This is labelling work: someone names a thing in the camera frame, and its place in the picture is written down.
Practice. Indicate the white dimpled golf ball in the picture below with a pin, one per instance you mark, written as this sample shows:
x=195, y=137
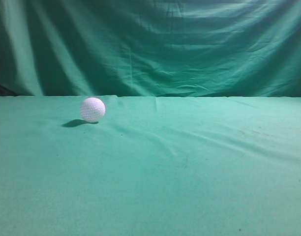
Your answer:
x=92, y=109

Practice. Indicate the green table cloth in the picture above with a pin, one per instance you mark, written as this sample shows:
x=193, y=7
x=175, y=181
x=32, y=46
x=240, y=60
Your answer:
x=153, y=166

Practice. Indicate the green backdrop cloth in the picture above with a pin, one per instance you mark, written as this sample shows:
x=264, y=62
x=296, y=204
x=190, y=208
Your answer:
x=162, y=48

